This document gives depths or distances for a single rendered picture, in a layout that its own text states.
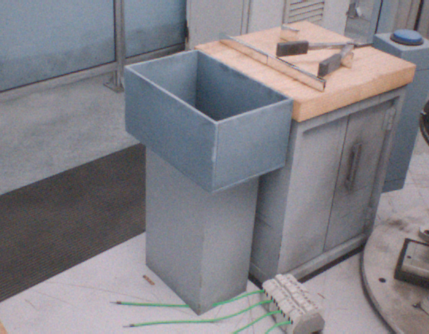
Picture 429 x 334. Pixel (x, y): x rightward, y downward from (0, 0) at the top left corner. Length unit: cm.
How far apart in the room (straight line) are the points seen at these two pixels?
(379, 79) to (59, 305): 48
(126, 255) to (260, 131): 32
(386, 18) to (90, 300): 71
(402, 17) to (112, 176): 157
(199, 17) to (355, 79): 250
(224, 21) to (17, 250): 152
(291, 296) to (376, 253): 18
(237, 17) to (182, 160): 236
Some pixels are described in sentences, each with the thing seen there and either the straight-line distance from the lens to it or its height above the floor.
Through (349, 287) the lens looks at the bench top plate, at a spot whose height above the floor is 78.
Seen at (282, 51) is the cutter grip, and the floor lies 109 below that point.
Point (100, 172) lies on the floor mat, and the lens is 252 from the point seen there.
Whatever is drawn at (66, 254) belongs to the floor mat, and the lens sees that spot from 212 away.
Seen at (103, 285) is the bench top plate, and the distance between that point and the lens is 85.
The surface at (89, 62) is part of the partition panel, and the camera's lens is 311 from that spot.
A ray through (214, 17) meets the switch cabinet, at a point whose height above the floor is 37.
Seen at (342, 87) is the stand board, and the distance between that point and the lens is 73.
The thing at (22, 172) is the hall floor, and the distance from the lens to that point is 259.
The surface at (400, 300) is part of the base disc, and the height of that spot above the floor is 80.
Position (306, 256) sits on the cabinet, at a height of 82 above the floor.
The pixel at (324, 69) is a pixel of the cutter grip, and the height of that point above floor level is 109.
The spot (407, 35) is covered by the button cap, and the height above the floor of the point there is 104.
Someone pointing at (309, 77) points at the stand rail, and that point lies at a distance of 71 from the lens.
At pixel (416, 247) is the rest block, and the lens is 89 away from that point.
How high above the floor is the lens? 135
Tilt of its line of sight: 32 degrees down
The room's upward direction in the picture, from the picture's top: 4 degrees clockwise
